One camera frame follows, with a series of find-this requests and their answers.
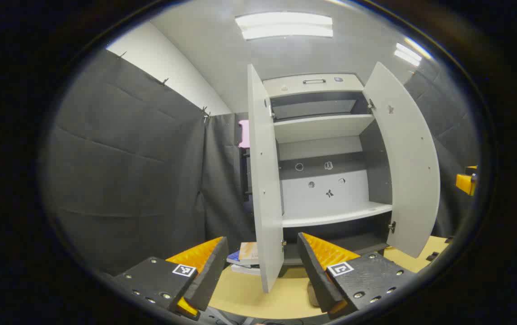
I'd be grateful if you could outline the grey shoe cabinet door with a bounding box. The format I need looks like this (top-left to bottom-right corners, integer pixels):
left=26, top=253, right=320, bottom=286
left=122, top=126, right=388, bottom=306
left=247, top=64, right=284, bottom=294
left=362, top=62, right=441, bottom=259

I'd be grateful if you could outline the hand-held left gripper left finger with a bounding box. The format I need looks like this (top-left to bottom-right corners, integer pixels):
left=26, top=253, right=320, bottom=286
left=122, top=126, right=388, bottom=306
left=113, top=236, right=230, bottom=321

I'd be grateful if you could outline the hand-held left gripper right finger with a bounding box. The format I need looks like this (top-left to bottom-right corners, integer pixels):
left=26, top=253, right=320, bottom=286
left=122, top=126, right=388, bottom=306
left=297, top=232, right=417, bottom=320

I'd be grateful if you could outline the grey shoe cabinet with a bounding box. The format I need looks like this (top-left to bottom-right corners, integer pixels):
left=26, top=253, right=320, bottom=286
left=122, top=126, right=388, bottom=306
left=263, top=74, right=394, bottom=271

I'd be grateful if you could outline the grey cabinet drawer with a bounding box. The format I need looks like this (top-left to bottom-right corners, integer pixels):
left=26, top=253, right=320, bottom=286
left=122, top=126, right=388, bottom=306
left=263, top=74, right=365, bottom=98

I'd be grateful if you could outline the black door handle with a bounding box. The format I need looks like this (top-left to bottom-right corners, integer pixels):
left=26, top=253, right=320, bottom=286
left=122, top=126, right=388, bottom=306
left=240, top=149, right=252, bottom=201

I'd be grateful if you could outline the ceiling light panel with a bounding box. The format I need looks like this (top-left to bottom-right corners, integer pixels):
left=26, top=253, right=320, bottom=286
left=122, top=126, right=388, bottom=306
left=394, top=43, right=423, bottom=67
left=235, top=12, right=334, bottom=40

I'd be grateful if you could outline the white book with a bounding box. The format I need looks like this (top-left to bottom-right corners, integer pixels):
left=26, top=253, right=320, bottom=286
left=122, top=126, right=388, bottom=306
left=231, top=264, right=261, bottom=276

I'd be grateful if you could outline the black backdrop cloth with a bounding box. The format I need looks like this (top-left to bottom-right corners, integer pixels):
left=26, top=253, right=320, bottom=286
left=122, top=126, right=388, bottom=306
left=42, top=49, right=482, bottom=276

